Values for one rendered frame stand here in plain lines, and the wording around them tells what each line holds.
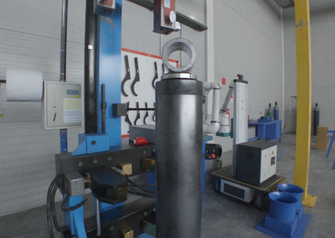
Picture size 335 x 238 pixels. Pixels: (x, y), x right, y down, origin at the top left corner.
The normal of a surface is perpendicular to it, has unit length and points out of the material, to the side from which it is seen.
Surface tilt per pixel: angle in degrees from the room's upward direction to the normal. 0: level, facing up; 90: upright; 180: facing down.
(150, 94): 90
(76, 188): 90
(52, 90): 90
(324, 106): 90
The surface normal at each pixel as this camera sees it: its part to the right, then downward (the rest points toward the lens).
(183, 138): 0.12, 0.03
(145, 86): 0.68, 0.02
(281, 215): -0.59, 0.02
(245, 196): -0.78, 0.02
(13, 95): 0.51, 0.67
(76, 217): 0.52, -0.62
